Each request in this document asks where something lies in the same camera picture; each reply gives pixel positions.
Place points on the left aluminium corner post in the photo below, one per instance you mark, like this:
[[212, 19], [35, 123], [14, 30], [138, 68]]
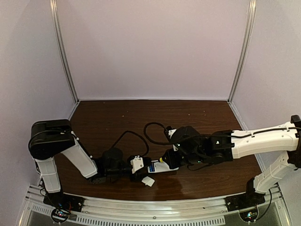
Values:
[[61, 49]]

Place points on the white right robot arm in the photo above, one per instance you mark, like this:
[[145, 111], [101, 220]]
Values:
[[285, 138]]

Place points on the aluminium corner post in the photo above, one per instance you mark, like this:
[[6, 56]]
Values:
[[61, 49], [251, 14]]

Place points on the aluminium front rail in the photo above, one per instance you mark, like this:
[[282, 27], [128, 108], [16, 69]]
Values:
[[108, 212]]

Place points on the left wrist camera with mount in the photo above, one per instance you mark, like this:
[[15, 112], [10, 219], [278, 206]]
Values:
[[138, 162]]

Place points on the right aluminium corner post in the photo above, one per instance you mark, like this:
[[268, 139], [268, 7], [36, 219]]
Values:
[[251, 14]]

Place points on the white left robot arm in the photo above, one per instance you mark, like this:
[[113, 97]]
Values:
[[49, 138]]

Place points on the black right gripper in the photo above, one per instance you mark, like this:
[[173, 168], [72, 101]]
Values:
[[170, 157]]

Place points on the white battery cover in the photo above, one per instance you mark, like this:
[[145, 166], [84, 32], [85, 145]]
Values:
[[148, 181]]

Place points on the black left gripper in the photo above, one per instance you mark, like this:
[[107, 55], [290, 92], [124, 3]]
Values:
[[134, 176]]

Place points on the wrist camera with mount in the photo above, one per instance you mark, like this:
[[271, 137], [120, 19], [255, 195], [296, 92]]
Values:
[[138, 162], [168, 132]]

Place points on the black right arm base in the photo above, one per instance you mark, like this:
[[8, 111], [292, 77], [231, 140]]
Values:
[[247, 201]]

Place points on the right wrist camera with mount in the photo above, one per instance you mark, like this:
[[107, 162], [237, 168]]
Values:
[[168, 132]]

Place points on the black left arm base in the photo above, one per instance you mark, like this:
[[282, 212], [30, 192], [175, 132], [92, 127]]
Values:
[[63, 204]]

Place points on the blue battery in remote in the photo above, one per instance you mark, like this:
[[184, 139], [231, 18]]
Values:
[[151, 169]]

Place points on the white remote control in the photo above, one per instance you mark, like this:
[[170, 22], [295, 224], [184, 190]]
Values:
[[161, 167]]

